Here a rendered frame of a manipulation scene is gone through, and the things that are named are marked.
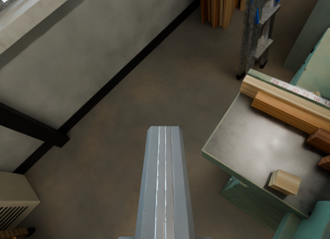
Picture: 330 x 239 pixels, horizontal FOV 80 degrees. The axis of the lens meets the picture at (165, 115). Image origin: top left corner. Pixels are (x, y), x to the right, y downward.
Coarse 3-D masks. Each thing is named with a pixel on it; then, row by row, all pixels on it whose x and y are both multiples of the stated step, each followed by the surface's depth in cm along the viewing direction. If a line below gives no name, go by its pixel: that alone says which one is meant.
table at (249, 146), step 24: (240, 96) 48; (240, 120) 46; (264, 120) 45; (216, 144) 45; (240, 144) 44; (264, 144) 43; (288, 144) 42; (240, 168) 42; (264, 168) 41; (288, 168) 40; (312, 168) 39; (264, 192) 41; (312, 192) 38; (288, 216) 40
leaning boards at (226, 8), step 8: (200, 0) 160; (208, 0) 160; (216, 0) 153; (224, 0) 149; (232, 0) 161; (208, 8) 167; (216, 8) 159; (224, 8) 155; (232, 8) 168; (240, 8) 175; (208, 16) 174; (216, 16) 166; (224, 16) 161; (232, 16) 176; (216, 24) 173; (224, 24) 167
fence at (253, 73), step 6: (252, 72) 44; (258, 72) 44; (258, 78) 44; (264, 78) 43; (270, 78) 43; (270, 84) 43; (288, 90) 41; (300, 96) 40; (312, 102) 40; (318, 102) 39
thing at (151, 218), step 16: (160, 128) 10; (160, 144) 9; (144, 160) 8; (160, 160) 8; (144, 176) 8; (160, 176) 8; (144, 192) 7; (160, 192) 7; (144, 208) 6; (160, 208) 6; (144, 224) 6; (160, 224) 6
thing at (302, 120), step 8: (256, 96) 43; (264, 96) 43; (256, 104) 45; (264, 104) 43; (272, 104) 42; (280, 104) 42; (288, 104) 41; (272, 112) 44; (280, 112) 42; (288, 112) 41; (296, 112) 40; (304, 112) 40; (288, 120) 43; (296, 120) 41; (304, 120) 40; (312, 120) 39; (320, 120) 39; (304, 128) 41; (312, 128) 40; (328, 128) 38
